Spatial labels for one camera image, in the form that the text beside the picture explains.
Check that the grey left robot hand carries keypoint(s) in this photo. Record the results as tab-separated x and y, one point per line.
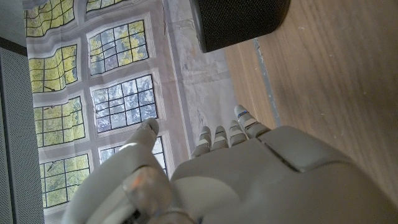
248	180

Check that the black cylindrical speaker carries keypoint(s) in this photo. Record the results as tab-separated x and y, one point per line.
236	21

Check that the printed window backdrop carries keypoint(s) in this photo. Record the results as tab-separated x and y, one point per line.
124	93

